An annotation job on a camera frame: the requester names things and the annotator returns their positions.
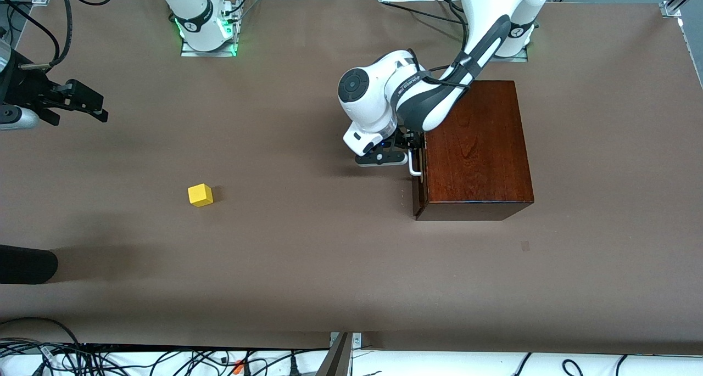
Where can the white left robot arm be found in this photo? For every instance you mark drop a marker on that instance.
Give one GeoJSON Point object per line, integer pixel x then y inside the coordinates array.
{"type": "Point", "coordinates": [373, 90]}

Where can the black cylinder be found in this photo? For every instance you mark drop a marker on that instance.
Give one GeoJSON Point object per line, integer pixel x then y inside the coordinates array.
{"type": "Point", "coordinates": [27, 263]}

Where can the dark brown wooden cabinet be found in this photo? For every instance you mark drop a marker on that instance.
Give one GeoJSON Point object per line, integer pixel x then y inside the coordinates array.
{"type": "Point", "coordinates": [478, 156]}

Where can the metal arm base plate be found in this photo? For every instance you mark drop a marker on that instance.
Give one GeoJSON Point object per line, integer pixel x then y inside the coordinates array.
{"type": "Point", "coordinates": [219, 52]}
{"type": "Point", "coordinates": [513, 59]}

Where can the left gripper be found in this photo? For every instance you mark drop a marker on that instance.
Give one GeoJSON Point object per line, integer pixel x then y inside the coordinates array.
{"type": "Point", "coordinates": [407, 139]}

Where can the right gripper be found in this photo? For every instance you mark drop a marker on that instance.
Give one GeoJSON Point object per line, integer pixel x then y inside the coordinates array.
{"type": "Point", "coordinates": [27, 90]}

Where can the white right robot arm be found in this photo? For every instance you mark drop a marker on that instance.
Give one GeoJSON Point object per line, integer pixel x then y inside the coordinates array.
{"type": "Point", "coordinates": [192, 8]}

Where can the yellow block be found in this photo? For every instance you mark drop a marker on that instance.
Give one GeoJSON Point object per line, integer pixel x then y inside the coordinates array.
{"type": "Point", "coordinates": [200, 196]}

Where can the aluminium frame post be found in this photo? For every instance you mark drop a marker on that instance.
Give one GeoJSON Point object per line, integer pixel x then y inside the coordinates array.
{"type": "Point", "coordinates": [338, 359]}

